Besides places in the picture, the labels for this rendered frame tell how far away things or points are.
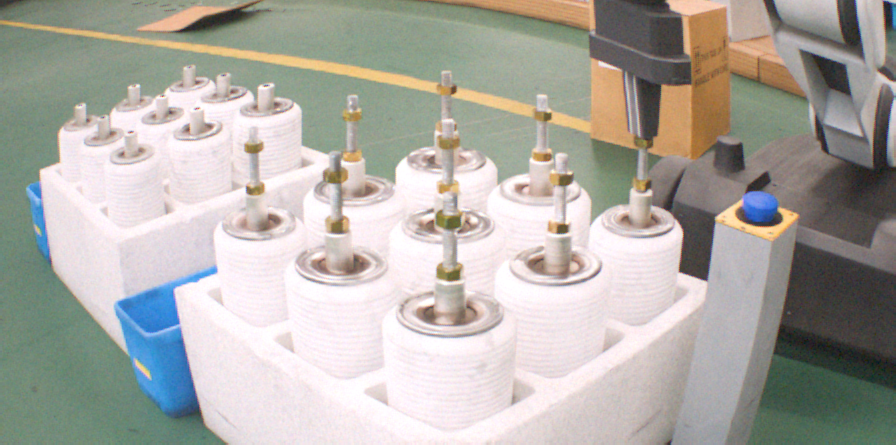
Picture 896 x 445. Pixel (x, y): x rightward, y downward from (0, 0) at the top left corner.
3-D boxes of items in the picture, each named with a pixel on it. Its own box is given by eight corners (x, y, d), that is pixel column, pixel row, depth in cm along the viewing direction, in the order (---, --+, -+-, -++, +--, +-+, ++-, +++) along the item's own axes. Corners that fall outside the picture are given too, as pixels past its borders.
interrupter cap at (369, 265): (279, 278, 84) (279, 270, 84) (318, 245, 91) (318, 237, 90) (364, 297, 82) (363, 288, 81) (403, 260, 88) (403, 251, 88)
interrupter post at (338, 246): (320, 272, 85) (317, 233, 84) (332, 261, 88) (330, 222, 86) (347, 278, 85) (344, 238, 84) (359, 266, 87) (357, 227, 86)
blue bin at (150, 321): (291, 330, 129) (280, 241, 124) (349, 363, 121) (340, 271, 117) (130, 385, 108) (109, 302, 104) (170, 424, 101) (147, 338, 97)
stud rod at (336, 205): (332, 250, 85) (328, 155, 82) (332, 245, 86) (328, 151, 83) (344, 250, 85) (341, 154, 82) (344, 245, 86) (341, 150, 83)
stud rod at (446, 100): (440, 148, 109) (440, 73, 106) (442, 145, 110) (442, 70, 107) (451, 149, 109) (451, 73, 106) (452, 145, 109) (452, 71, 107)
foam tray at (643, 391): (446, 339, 128) (445, 192, 122) (690, 424, 103) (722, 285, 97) (204, 425, 102) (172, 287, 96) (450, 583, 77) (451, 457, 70)
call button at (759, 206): (751, 209, 80) (753, 186, 80) (782, 220, 78) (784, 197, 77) (733, 222, 78) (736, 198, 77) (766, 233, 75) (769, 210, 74)
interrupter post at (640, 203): (649, 220, 95) (651, 186, 94) (651, 230, 93) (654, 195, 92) (626, 220, 95) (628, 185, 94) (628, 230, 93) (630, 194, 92)
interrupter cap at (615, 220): (669, 211, 98) (670, 204, 97) (678, 241, 91) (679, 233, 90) (598, 210, 98) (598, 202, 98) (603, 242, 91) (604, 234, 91)
